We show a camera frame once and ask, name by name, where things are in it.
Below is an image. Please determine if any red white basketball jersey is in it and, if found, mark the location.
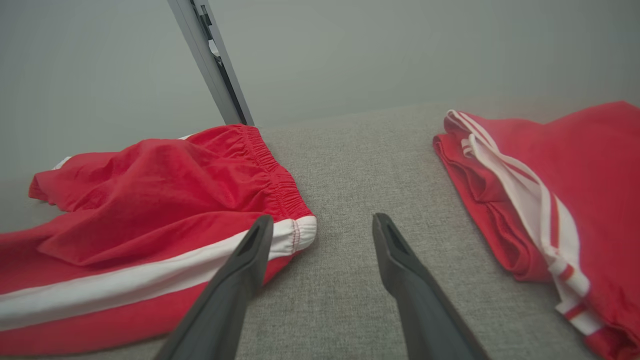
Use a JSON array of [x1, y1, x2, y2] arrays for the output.
[[432, 101, 640, 360]]

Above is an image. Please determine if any red shorts white side stripe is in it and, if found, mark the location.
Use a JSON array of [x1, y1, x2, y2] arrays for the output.
[[0, 124, 319, 357]]

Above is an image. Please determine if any grey metal partition post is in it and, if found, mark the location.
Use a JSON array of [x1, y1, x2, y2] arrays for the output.
[[167, 0, 243, 126], [194, 0, 255, 126]]

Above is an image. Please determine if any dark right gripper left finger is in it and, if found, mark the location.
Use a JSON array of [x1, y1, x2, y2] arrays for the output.
[[154, 215, 275, 360]]

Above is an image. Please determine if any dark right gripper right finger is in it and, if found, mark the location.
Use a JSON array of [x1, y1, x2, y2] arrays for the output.
[[372, 212, 490, 360]]

